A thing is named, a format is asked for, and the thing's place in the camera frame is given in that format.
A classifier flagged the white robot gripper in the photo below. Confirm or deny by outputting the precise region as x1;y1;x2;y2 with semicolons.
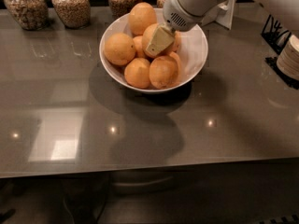
147;0;219;55

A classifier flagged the white ceramic bowl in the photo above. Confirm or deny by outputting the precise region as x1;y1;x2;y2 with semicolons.
99;14;208;94

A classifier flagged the small middle orange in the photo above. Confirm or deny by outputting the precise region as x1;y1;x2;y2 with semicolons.
133;35;147;58

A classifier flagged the far left glass jar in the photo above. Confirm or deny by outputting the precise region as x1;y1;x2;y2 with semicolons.
4;0;49;31

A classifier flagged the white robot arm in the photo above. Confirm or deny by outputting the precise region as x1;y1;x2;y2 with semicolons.
146;0;299;56

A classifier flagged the white folded card stand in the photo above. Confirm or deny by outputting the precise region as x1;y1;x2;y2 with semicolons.
202;0;236;30

